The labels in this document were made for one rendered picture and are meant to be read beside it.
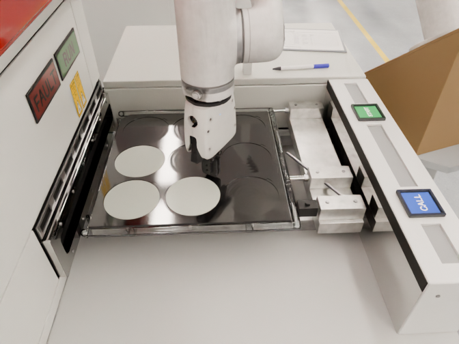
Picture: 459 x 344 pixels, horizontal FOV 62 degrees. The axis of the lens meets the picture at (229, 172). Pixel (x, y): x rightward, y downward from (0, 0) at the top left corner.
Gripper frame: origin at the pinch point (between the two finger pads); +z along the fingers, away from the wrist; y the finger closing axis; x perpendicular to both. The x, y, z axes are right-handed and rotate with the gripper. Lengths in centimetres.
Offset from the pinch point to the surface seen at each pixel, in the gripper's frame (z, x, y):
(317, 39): -4, 1, 56
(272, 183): 2.7, -11.2, 4.0
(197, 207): 2.7, -2.4, -8.5
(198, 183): 2.6, 0.8, -3.3
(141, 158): 2.8, 15.0, -3.0
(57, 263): 3.9, 10.3, -28.7
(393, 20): 92, 27, 368
